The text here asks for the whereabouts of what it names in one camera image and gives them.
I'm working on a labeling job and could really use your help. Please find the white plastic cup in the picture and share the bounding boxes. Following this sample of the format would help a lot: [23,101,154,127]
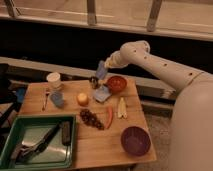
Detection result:
[46,72,61,89]

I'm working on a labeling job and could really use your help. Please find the purple bowl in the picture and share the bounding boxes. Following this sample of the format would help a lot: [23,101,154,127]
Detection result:
[121,126,151,157]

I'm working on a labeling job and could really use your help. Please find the black tongs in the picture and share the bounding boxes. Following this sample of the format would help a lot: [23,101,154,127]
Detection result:
[10,124,60,163]

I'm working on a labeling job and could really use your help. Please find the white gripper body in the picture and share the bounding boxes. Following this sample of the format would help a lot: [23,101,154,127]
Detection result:
[108,51,128,68]

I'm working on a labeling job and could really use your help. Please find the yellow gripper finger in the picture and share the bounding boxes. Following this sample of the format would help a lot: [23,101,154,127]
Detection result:
[104,58,111,69]

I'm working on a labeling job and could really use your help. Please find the small metal cup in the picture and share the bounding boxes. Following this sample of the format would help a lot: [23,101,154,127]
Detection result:
[89,76,99,89]

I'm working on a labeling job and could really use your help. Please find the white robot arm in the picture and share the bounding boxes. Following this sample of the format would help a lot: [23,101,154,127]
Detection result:
[105,41,213,171]

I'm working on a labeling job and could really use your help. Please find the bunch of dark grapes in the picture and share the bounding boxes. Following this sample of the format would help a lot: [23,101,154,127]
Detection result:
[80,109,104,130]

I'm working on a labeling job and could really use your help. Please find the red bowl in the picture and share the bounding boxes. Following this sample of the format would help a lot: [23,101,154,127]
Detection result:
[107,76,127,94]

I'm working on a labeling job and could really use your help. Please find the metal fork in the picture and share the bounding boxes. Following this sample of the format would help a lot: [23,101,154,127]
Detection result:
[42,88,50,111]

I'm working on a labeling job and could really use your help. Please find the green tray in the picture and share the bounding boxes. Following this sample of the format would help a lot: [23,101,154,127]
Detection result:
[0,115,76,171]

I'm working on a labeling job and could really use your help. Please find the dark brush block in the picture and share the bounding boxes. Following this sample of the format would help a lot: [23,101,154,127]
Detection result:
[62,121,71,146]

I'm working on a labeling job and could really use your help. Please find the yellow round fruit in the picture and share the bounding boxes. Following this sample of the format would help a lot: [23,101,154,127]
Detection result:
[77,93,89,106]

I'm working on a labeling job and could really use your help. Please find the wooden table board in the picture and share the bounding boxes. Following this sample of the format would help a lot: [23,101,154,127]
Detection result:
[19,78,156,169]

